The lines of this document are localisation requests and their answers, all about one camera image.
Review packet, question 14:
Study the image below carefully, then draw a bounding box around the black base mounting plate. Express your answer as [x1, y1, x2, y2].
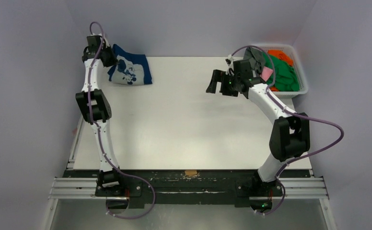
[62, 169, 311, 210]

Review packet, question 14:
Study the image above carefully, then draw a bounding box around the orange t shirt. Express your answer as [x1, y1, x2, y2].
[267, 49, 294, 67]

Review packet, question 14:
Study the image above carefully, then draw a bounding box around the green t shirt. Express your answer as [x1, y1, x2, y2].
[269, 55, 300, 92]

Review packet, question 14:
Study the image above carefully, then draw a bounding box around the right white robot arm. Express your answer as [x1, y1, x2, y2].
[206, 60, 310, 195]

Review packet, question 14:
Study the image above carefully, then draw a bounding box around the grey t shirt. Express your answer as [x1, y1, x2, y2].
[243, 47, 266, 75]

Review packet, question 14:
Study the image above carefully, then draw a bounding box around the brown tape piece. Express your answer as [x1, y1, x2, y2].
[185, 170, 198, 177]

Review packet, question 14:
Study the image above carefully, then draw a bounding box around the dark blue t shirt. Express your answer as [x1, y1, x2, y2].
[107, 44, 153, 86]

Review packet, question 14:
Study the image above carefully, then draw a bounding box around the white plastic laundry basket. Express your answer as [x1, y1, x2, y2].
[258, 44, 308, 98]

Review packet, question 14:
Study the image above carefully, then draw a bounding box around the pink cloth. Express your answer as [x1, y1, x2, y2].
[260, 67, 274, 82]

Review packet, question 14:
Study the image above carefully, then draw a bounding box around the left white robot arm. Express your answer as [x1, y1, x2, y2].
[75, 34, 126, 196]

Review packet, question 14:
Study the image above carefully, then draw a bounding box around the aluminium frame rail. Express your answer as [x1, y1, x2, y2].
[48, 177, 328, 199]

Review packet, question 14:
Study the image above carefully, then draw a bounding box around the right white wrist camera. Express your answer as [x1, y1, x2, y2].
[225, 54, 234, 67]

